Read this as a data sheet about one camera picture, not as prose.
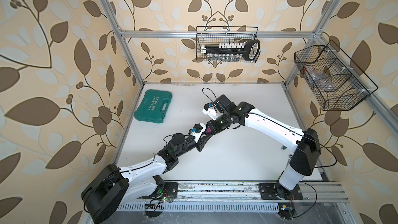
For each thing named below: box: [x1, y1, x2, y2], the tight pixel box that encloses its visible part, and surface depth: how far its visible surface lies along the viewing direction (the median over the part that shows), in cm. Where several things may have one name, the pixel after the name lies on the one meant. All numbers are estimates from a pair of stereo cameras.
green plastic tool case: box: [133, 89, 174, 123], surface depth 105 cm
